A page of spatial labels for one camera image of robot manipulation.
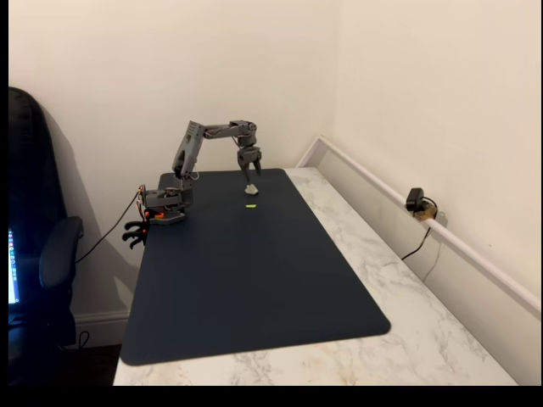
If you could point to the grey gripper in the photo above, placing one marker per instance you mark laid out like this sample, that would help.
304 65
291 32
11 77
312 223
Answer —
248 155

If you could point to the white angular plastic object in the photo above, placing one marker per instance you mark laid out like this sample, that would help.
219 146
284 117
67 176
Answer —
251 189

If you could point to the grey SO-100 robot arm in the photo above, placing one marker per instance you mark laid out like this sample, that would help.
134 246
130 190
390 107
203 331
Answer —
186 148

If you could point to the dark blue desk mat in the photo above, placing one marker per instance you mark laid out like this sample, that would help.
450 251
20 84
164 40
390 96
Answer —
254 275

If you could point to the black clamp with orange tip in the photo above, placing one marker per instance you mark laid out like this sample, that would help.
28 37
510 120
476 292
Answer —
135 242
135 226

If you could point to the black webcam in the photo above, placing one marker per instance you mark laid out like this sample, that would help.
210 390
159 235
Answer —
413 199

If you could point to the white baseboard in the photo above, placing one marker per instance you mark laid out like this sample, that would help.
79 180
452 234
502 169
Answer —
102 322

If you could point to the black office chair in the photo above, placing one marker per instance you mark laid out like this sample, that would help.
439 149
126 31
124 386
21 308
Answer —
34 169

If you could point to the lit laptop screen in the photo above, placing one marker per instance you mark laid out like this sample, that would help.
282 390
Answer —
13 267

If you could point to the yellowish webcam mount block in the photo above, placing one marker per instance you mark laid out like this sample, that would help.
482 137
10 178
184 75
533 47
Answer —
426 213

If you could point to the white rail trim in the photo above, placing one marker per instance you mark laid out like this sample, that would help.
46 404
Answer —
466 251

